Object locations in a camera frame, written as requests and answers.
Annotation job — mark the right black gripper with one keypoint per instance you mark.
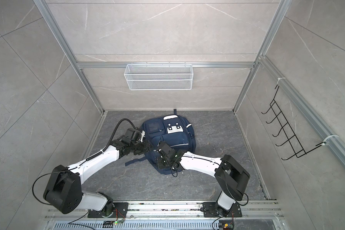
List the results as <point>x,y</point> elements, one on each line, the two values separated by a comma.
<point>160,166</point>

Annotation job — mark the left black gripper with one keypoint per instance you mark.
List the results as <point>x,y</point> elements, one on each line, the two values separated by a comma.
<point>147,146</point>

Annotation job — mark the navy blue student backpack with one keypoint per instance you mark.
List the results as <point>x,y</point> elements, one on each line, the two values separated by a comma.
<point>173,129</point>

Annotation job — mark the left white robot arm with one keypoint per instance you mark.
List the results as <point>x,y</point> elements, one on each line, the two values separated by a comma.
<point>64,189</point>

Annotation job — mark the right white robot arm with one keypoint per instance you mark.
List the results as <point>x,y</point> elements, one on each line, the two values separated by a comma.
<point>230,175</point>

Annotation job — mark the white wire mesh basket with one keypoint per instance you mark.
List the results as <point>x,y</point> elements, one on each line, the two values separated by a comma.
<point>159,76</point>

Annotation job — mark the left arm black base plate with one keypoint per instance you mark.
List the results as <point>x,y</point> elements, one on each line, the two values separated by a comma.
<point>112,210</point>

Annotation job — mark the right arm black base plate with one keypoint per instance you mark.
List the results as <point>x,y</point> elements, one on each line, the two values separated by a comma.
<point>214,210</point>

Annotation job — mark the aluminium front rail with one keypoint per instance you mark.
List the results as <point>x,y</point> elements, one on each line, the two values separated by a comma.
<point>254,209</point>

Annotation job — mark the black wire hook rack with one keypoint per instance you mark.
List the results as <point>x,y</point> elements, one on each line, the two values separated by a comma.
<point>286,129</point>

